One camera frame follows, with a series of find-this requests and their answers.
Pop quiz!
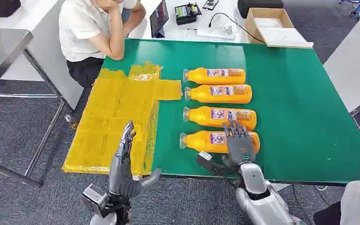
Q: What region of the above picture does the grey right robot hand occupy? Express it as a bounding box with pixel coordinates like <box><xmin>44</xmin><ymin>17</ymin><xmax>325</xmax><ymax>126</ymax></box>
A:
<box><xmin>222</xmin><ymin>120</ymin><xmax>257</xmax><ymax>167</ymax></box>

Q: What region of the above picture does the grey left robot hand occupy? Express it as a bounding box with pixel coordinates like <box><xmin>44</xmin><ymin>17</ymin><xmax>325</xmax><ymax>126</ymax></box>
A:
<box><xmin>108</xmin><ymin>121</ymin><xmax>162</xmax><ymax>198</ymax></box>

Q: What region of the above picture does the orange drink bottle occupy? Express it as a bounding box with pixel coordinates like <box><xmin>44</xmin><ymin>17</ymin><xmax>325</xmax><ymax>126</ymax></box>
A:
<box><xmin>184</xmin><ymin>84</ymin><xmax>253</xmax><ymax>105</ymax></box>
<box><xmin>182</xmin><ymin>106</ymin><xmax>257</xmax><ymax>131</ymax></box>
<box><xmin>179</xmin><ymin>130</ymin><xmax>261</xmax><ymax>154</ymax></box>
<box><xmin>182</xmin><ymin>67</ymin><xmax>247</xmax><ymax>85</ymax></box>

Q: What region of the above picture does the green table mat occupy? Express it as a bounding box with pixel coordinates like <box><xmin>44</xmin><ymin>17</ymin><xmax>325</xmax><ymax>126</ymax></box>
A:
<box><xmin>100</xmin><ymin>38</ymin><xmax>360</xmax><ymax>187</ymax></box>

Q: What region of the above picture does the yellow plastic sheet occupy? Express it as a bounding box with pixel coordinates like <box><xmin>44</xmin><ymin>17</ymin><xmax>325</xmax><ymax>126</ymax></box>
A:
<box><xmin>62</xmin><ymin>62</ymin><xmax>183</xmax><ymax>176</ymax></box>

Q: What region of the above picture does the open cardboard box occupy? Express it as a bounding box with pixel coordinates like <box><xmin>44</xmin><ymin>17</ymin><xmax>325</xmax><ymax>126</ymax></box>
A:
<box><xmin>246</xmin><ymin>7</ymin><xmax>314</xmax><ymax>49</ymax></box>

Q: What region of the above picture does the white power strip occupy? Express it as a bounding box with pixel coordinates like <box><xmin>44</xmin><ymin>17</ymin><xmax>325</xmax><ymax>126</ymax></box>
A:
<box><xmin>196</xmin><ymin>26</ymin><xmax>236</xmax><ymax>40</ymax></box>

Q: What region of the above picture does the white side table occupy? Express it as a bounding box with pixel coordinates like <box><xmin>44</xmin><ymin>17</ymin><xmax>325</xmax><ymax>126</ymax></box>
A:
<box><xmin>0</xmin><ymin>0</ymin><xmax>84</xmax><ymax>110</ymax></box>

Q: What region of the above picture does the grey side table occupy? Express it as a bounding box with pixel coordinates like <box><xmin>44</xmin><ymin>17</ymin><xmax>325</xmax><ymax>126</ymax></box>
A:
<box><xmin>322</xmin><ymin>6</ymin><xmax>360</xmax><ymax>117</ymax></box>

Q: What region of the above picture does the black case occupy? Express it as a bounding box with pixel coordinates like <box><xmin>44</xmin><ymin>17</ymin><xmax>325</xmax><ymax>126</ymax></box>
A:
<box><xmin>237</xmin><ymin>0</ymin><xmax>285</xmax><ymax>19</ymax></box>

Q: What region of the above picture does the black charger device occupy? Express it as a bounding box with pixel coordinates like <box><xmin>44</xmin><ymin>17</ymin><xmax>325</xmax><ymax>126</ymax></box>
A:
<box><xmin>174</xmin><ymin>2</ymin><xmax>203</xmax><ymax>25</ymax></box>

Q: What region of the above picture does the black phone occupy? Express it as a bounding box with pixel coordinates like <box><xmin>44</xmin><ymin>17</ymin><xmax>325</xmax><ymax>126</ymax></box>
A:
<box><xmin>202</xmin><ymin>0</ymin><xmax>220</xmax><ymax>10</ymax></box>

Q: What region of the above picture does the steel table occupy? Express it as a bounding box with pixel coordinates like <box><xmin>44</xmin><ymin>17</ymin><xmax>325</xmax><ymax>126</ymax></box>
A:
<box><xmin>0</xmin><ymin>28</ymin><xmax>66</xmax><ymax>188</ymax></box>

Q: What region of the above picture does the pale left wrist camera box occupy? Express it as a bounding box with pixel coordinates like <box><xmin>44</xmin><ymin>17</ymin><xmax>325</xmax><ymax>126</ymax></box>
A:
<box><xmin>80</xmin><ymin>184</ymin><xmax>110</xmax><ymax>218</ymax></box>

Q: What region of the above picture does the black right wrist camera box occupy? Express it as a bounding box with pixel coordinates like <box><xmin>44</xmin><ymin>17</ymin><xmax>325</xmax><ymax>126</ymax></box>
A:
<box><xmin>196</xmin><ymin>151</ymin><xmax>240</xmax><ymax>179</ymax></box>

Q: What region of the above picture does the black cable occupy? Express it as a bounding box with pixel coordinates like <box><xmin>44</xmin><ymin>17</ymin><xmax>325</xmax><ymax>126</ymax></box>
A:
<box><xmin>208</xmin><ymin>13</ymin><xmax>266</xmax><ymax>44</ymax></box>

